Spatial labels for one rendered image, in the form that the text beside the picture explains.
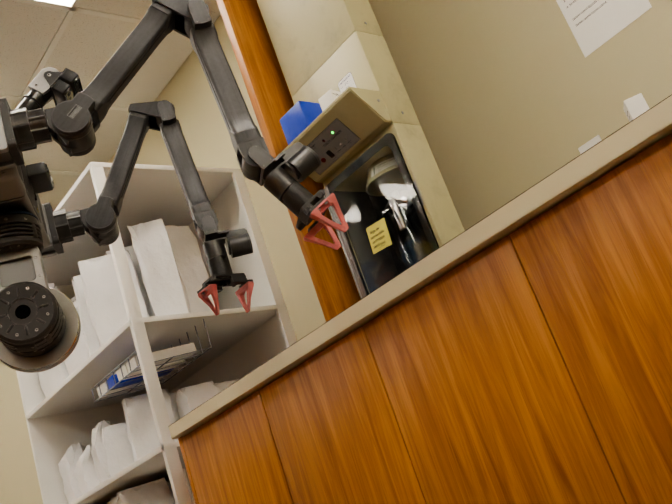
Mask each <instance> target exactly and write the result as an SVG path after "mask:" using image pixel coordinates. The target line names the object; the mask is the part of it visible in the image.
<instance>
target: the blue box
mask: <svg viewBox="0 0 672 504"><path fill-rule="evenodd" d="M322 112H323V111H322V109H321V106H320V103H313V102H305V101H298V102H297V103H296V104H295V105H294V106H293V107H292V108H291V109H290V110H289V111H288V112H287V113H286V114H285V115H284V116H283V117H282V118H281V119H280V123H281V126H282V129H283V132H284V134H285V137H286V140H287V143H288V145H289V144H290V143H291V142H292V141H293V140H294V139H295V138H296V137H297V136H298V135H299V134H301V133H302V132H303V131H304V130H305V129H306V128H307V127H308V126H309V125H310V124H311V123H312V122H313V121H314V120H315V119H316V118H317V117H318V116H319V115H320V114H321V113H322Z"/></svg>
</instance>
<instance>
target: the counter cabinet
mask: <svg viewBox="0 0 672 504"><path fill-rule="evenodd" d="M178 441H179V444H180V448H181V452H182V456H183V459H184V463H185V467H186V471H187V474H188V478H189V482H190V486H191V490H192V493H193V497H194V501H195V504H672V133H671V134H670V135H668V136H666V137H665V138H663V139H661V140H660V141H658V142H657V143H655V144H653V145H652V146H650V147H649V148H647V149H645V150H644V151H642V152H641V153H639V154H637V155H636V156H634V157H633V158H631V159H629V160H628V161H626V162H624V163H623V164H621V165H620V166H618V167H616V168H615V169H613V170H612V171H610V172H608V173H607V174H605V175H604V176H602V177H600V178H599V179H597V180H596V181H594V182H592V183H591V184H589V185H587V186H586V187H584V188H583V189H581V190H579V191H578V192H576V193H575V194H573V195H571V196H570V197H568V198H567V199H565V200H563V201H562V202H560V203H559V204H557V205H555V206H554V207H552V208H551V209H549V210H547V211H546V212H544V213H542V214H541V215H539V216H538V217H536V218H534V219H533V220H531V221H530V222H528V223H526V224H525V225H523V226H522V227H520V228H518V229H517V230H515V231H514V232H512V233H510V234H509V235H507V236H505V237H504V238H502V239H501V240H499V241H497V242H496V243H494V244H493V245H491V246H489V247H488V248H486V249H485V250H483V251H481V252H480V253H478V254H477V255H475V256H473V257H472V258H470V259H468V260H467V261H465V262H464V263H462V264H460V265H459V266H457V267H456V268H454V269H452V270H451V271H449V272H448V273H446V274H444V275H443V276H441V277H440V278H438V279H436V280H435V281H433V282H431V283H430V284H428V285H427V286H425V287H423V288H422V289H420V290H419V291H417V292H415V293H414V294H412V295H411V296H409V297H407V298H406V299H404V300H403V301H401V302H399V303H398V304H396V305H394V306H393V307H391V308H390V309H388V310H386V311H385V312H383V313H382V314H380V315H378V316H377V317H375V318H374V319H372V320H370V321H369V322H367V323H366V324H364V325H363V326H361V327H359V328H357V329H356V330H354V331H353V332H351V333H349V334H348V335H346V336H345V337H343V338H341V339H340V340H338V341H337V342H335V343H333V344H332V345H330V346H329V347H327V348H325V349H324V350H322V351H320V352H319V353H317V354H316V355H314V356H312V357H311V358H309V359H308V360H306V361H304V362H303V363H301V364H300V365H298V366H296V367H295V368H293V369H292V370H290V371H288V372H287V373H285V374H283V375H282V376H280V377H279V378H277V379H275V380H274V381H272V382H271V383H269V384H267V385H266V386H264V387H263V388H261V389H259V390H258V391H256V392H255V393H253V394H251V395H250V396H248V397H246V398H245V399H243V400H242V401H240V402H238V403H237V404H235V405H234V406H232V407H230V408H229V409H227V410H226V411H224V412H222V413H221V414H219V415H218V416H216V417H214V418H213V419H211V420H209V421H208V422H206V423H205V424H203V425H201V426H200V427H198V428H197V429H195V430H193V431H192V432H190V433H189V434H187V435H185V436H182V437H180V438H178Z"/></svg>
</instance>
